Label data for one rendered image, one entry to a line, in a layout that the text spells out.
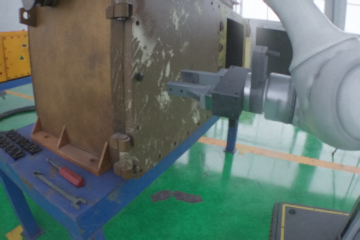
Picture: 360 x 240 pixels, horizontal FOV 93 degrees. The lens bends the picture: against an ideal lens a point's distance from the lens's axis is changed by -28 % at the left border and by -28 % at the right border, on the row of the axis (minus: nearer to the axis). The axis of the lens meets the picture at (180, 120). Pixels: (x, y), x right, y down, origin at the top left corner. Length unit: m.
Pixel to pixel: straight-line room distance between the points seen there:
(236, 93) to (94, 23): 0.45
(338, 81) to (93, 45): 0.60
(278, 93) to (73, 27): 0.61
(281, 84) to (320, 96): 0.19
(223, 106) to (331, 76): 0.23
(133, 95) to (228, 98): 0.25
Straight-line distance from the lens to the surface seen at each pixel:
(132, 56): 0.52
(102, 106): 0.67
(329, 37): 0.26
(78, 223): 0.61
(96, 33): 0.66
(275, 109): 0.40
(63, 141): 0.89
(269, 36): 1.91
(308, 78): 0.25
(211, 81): 0.48
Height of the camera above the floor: 1.04
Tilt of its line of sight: 21 degrees down
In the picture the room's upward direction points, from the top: 2 degrees clockwise
